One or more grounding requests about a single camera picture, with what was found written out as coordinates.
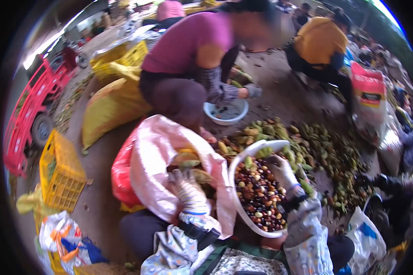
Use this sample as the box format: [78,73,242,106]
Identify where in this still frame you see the person's right fingers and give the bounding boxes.
[266,154,292,176]

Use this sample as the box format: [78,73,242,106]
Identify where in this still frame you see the person's left fingers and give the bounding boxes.
[168,168,201,192]

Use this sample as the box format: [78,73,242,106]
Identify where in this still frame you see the person's legs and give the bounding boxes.
[118,209,356,274]

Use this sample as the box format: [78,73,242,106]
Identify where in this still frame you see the large white plastic bowl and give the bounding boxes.
[228,139,292,239]

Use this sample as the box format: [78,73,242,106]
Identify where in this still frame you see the red and white printed sack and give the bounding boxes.
[350,61,389,133]

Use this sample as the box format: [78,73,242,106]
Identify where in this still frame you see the yellow plastic crate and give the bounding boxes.
[90,40,149,84]
[39,129,87,213]

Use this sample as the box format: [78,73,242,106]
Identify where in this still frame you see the yellow woven sack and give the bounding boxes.
[81,65,153,151]

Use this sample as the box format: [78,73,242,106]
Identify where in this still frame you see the pile of green nut husks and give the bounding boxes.
[216,117,370,215]

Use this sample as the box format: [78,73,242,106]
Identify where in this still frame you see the small white bowl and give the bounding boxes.
[203,98,249,126]

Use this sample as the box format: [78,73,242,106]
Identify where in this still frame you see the pile of brown shelled nuts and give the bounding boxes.
[235,159,288,232]

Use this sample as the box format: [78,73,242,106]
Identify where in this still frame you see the white orange blue printed bag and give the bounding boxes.
[34,210,109,275]

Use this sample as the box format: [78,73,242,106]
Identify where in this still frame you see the black wrist band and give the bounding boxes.
[177,220,221,251]
[276,193,310,221]

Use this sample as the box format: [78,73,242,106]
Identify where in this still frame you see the person's left hand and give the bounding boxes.
[168,168,210,217]

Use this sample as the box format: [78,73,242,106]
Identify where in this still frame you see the red cart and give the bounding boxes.
[3,46,89,178]

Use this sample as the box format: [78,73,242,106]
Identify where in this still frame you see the white and blue plastic bag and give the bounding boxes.
[339,206,388,275]

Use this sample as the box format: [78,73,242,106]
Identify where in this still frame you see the person's body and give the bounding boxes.
[193,239,290,275]

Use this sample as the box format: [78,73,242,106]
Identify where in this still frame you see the pink and white woven sack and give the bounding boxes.
[111,114,237,240]

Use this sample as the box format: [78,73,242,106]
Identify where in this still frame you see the person's right hand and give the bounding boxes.
[266,154,308,203]

